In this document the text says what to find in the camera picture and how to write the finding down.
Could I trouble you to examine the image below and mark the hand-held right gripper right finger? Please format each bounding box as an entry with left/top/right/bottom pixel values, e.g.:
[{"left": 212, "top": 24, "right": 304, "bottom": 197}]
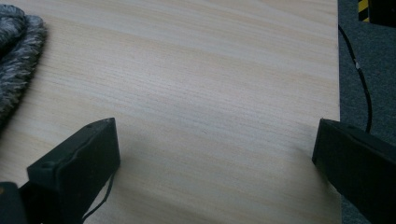
[{"left": 312, "top": 119, "right": 396, "bottom": 224}]

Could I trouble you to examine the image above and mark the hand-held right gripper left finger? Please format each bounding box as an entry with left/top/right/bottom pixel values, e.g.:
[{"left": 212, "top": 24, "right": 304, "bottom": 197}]
[{"left": 18, "top": 117, "right": 121, "bottom": 224}]

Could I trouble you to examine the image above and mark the grey fluffy cloth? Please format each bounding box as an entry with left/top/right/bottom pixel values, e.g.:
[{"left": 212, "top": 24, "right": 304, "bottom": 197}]
[{"left": 0, "top": 3, "right": 49, "bottom": 132}]

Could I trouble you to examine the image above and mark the black yellow-striped stand base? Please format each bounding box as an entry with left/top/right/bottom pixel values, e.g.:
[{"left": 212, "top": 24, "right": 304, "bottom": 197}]
[{"left": 358, "top": 0, "right": 396, "bottom": 28}]

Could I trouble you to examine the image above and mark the thin black wire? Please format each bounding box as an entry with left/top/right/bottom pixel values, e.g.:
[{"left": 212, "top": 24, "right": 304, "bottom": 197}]
[{"left": 82, "top": 172, "right": 116, "bottom": 222}]

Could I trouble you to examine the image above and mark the long black floor cable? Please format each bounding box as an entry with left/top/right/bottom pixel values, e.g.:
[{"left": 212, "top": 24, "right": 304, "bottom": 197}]
[{"left": 338, "top": 24, "right": 374, "bottom": 134}]

